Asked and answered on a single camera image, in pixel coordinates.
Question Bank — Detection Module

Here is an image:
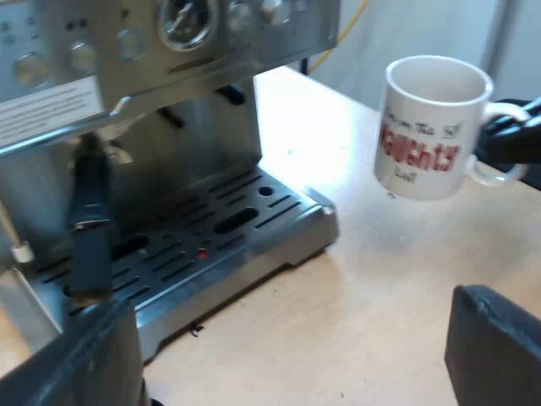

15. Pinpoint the white mug red black print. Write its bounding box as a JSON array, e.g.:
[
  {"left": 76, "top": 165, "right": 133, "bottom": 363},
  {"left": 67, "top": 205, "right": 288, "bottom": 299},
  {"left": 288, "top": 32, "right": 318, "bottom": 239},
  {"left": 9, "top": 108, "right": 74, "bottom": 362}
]
[{"left": 373, "top": 55, "right": 530, "bottom": 202}]

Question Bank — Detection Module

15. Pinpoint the yellow cable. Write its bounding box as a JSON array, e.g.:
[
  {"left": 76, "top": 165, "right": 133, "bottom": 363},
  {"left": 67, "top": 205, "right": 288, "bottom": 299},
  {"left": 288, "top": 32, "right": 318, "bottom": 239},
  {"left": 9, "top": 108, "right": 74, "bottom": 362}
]
[{"left": 307, "top": 0, "right": 369, "bottom": 75}]

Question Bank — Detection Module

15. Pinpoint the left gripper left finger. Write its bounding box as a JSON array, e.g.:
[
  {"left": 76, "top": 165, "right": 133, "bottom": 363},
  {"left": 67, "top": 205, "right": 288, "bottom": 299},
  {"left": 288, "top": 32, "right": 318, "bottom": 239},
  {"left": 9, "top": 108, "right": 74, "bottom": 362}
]
[{"left": 0, "top": 295, "right": 150, "bottom": 406}]

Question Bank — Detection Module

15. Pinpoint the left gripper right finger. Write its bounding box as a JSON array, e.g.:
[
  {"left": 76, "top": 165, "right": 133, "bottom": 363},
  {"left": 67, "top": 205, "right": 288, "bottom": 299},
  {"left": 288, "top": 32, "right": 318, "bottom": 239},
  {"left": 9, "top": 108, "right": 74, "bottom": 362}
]
[{"left": 443, "top": 284, "right": 541, "bottom": 406}]

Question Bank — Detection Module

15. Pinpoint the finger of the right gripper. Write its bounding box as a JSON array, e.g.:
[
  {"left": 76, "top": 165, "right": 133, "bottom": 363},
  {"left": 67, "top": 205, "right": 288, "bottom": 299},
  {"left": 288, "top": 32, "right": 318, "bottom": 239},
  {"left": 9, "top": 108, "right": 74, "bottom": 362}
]
[
  {"left": 492, "top": 96, "right": 541, "bottom": 124},
  {"left": 474, "top": 112, "right": 541, "bottom": 189}
]

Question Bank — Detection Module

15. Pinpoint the steel espresso machine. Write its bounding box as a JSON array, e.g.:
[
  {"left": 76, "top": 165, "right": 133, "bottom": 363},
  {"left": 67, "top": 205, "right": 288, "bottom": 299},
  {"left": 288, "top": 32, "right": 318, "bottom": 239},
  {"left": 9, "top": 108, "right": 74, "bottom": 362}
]
[{"left": 0, "top": 0, "right": 342, "bottom": 365}]

